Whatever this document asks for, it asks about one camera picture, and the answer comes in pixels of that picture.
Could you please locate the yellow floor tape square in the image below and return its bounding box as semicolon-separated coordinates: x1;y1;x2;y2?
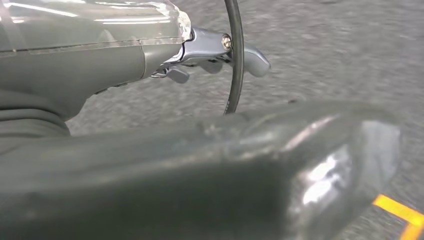
372;194;424;240

